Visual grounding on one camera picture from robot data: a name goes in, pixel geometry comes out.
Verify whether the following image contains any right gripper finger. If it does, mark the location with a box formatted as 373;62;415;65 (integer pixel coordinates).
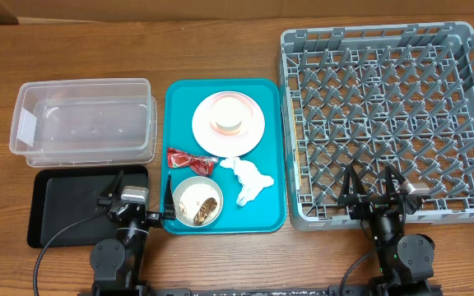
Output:
340;164;367;197
384;164;406;195

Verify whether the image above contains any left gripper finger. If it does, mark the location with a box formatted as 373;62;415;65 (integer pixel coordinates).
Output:
100;170;124;198
163;174;176;220

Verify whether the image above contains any grey small bowl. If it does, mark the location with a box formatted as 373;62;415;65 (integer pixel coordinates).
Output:
173;176;224;228

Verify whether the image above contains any brown food piece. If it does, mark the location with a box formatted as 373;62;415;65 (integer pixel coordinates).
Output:
193;197;218;225

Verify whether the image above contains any red snack wrapper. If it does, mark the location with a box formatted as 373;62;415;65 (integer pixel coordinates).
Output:
167;147;219;177

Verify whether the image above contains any white napkin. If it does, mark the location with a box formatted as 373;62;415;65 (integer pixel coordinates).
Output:
220;157;274;207

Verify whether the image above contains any pink bowl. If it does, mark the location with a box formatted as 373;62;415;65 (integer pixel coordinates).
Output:
208;92;254;137

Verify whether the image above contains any white rice pile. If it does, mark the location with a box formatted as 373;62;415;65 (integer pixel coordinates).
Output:
179;183;221;220

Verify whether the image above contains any white paper cup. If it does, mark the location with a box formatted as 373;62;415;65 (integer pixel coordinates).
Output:
210;97;244;134

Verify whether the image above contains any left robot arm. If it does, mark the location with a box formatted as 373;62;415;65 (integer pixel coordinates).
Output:
90;173;176;295

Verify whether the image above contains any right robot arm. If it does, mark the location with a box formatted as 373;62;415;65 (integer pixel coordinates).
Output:
337;164;442;295

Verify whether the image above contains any grey dishwasher rack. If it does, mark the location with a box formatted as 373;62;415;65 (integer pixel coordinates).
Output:
279;21;474;231

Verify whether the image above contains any black tray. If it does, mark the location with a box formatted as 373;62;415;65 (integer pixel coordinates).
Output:
27;165;149;248

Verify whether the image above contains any clear plastic bin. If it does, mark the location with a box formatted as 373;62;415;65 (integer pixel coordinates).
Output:
9;78;158;168

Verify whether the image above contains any teal serving tray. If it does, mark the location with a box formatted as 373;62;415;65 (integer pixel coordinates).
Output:
160;78;286;235

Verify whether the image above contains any pink plate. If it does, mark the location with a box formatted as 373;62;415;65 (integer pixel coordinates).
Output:
192;91;265;158

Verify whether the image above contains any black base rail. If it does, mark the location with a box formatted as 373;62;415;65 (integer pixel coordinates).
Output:
78;284;444;296

